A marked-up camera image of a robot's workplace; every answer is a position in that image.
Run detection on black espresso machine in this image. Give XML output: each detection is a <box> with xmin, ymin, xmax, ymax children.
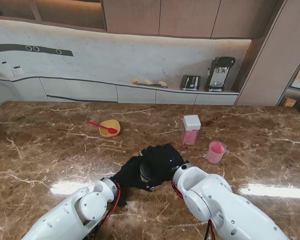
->
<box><xmin>204</xmin><ymin>56</ymin><xmax>236</xmax><ymax>93</ymax></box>

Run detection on red measuring spoon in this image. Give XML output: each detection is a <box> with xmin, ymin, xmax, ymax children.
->
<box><xmin>86</xmin><ymin>120</ymin><xmax>118</xmax><ymax>134</ymax></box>

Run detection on tall white bottle black cap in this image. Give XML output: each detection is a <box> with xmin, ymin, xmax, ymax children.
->
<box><xmin>0</xmin><ymin>61</ymin><xmax>14</xmax><ymax>78</ymax></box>

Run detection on black toaster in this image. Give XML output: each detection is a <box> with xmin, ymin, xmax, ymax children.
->
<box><xmin>179</xmin><ymin>74</ymin><xmax>202</xmax><ymax>91</ymax></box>

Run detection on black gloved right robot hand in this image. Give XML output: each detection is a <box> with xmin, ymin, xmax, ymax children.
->
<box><xmin>140</xmin><ymin>143</ymin><xmax>188</xmax><ymax>188</ymax></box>

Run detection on red black left arm cables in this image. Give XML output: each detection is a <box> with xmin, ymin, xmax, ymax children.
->
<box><xmin>84</xmin><ymin>182</ymin><xmax>122</xmax><ymax>240</ymax></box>

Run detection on white counter cabinet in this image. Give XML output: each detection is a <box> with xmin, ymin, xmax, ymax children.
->
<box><xmin>0</xmin><ymin>72</ymin><xmax>241</xmax><ymax>106</ymax></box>

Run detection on pink container with white lid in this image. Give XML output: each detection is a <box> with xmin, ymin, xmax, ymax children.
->
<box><xmin>181</xmin><ymin>114</ymin><xmax>202</xmax><ymax>146</ymax></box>

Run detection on red black right arm cables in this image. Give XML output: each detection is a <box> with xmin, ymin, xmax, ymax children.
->
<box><xmin>171</xmin><ymin>174</ymin><xmax>216</xmax><ymax>240</ymax></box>

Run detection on black round jar lid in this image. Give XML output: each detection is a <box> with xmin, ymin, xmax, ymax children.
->
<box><xmin>139</xmin><ymin>161</ymin><xmax>151</xmax><ymax>177</ymax></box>

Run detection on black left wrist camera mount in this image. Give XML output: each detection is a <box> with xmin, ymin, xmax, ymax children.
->
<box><xmin>117</xmin><ymin>187</ymin><xmax>128</xmax><ymax>208</ymax></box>

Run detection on black wall panel with rings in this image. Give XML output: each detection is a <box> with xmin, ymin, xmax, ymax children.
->
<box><xmin>0</xmin><ymin>44</ymin><xmax>74</xmax><ymax>57</ymax></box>

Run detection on wooden wall cabinets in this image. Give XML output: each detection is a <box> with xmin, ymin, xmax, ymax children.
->
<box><xmin>0</xmin><ymin>0</ymin><xmax>288</xmax><ymax>40</ymax></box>

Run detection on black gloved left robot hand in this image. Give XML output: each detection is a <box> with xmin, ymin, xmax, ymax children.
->
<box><xmin>112</xmin><ymin>154</ymin><xmax>155</xmax><ymax>193</ymax></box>

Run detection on dark wooden serving board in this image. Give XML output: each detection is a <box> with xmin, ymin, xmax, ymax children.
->
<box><xmin>136</xmin><ymin>82</ymin><xmax>169</xmax><ymax>89</ymax></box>

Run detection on short white bottle black cap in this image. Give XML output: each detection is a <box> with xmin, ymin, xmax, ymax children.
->
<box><xmin>11</xmin><ymin>65</ymin><xmax>25</xmax><ymax>77</ymax></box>

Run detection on red black arm cables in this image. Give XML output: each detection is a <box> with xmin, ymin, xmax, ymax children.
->
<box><xmin>171</xmin><ymin>174</ymin><xmax>216</xmax><ymax>240</ymax></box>
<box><xmin>84</xmin><ymin>182</ymin><xmax>122</xmax><ymax>240</ymax></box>

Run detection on orange printed box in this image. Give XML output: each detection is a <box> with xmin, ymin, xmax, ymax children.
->
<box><xmin>282</xmin><ymin>96</ymin><xmax>297</xmax><ymax>108</ymax></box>

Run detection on pink measuring cup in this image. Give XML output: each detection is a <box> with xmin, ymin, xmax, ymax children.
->
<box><xmin>206</xmin><ymin>140</ymin><xmax>228</xmax><ymax>164</ymax></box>

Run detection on yellow plastic bowl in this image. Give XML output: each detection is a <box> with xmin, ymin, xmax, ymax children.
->
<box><xmin>99</xmin><ymin>119</ymin><xmax>121</xmax><ymax>139</ymax></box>

